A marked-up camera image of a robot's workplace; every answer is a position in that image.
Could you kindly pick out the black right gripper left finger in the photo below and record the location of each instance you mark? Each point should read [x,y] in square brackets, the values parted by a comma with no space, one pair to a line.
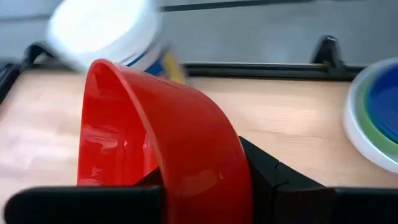
[154,189]

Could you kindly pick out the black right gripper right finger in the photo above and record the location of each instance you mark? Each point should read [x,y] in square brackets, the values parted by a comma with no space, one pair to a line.
[280,183]

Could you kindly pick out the red plastic bowl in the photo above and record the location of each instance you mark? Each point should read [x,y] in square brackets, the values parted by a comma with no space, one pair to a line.
[174,140]

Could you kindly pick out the blue plastic bowl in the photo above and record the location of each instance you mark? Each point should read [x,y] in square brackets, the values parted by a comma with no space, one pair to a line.
[385,102]

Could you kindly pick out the white bowl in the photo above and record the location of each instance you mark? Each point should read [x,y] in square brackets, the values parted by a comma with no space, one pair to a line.
[357,130]

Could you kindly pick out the white-lidded wipes canister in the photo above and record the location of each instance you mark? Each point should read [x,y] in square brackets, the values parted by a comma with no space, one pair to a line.
[105,31]

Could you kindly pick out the black aluminium table frame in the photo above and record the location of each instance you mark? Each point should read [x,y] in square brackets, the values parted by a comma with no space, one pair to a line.
[264,70]

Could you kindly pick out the black frame bracket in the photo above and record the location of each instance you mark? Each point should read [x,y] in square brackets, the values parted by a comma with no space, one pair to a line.
[329,53]

